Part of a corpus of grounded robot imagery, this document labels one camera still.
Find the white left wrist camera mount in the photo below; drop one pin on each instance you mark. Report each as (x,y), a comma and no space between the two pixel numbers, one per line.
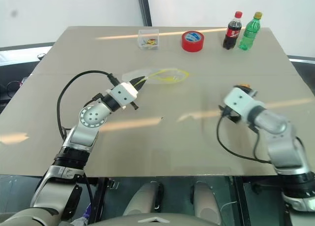
(123,94)

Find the green bottle with yellow cap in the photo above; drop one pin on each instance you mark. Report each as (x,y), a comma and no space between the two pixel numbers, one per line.
(249,35)

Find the red tape roll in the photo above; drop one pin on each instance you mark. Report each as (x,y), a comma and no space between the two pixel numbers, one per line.
(193,45)

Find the clear plastic box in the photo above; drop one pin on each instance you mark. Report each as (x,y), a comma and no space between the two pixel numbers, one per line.
(148,39)

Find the dark window frame post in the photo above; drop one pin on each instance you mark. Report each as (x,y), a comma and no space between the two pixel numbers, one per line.
(144,7)

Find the beige robot torso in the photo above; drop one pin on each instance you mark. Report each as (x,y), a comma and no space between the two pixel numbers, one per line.
(152,219)

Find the cola bottle with red cap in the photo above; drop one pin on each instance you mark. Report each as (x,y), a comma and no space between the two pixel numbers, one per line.
(231,35)

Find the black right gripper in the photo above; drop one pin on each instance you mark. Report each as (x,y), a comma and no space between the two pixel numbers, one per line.
(253,92)

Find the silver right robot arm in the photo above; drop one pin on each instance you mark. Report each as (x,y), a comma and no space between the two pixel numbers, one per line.
(278,147)

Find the colourful small clips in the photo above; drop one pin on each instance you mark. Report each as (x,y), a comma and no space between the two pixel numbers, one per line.
(150,42)

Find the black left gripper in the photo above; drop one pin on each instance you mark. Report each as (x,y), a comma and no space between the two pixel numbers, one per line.
(135,106)

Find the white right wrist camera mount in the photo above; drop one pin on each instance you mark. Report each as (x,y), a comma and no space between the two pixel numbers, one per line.
(240,99)

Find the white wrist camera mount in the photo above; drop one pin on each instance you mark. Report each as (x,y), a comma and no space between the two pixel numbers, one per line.
(240,99)
(123,94)

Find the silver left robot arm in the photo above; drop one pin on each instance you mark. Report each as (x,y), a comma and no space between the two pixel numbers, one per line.
(85,135)

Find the black table leg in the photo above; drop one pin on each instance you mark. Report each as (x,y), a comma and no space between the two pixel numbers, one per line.
(101,199)
(239,201)

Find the orange snack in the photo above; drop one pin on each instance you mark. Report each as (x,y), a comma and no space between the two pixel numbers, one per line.
(244,85)

